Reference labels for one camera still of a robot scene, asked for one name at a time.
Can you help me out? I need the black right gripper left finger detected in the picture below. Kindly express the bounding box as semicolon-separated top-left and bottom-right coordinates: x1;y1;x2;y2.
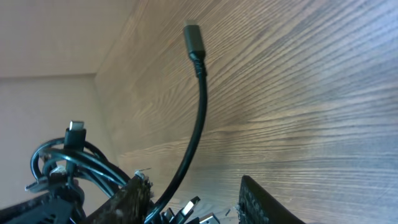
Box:
80;170;152;224

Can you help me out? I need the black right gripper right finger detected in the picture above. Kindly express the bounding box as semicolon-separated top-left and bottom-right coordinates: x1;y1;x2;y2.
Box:
237;175;305;224

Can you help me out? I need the black USB cable bundle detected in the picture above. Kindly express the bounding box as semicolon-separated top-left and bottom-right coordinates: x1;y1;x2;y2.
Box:
24;19;221;224

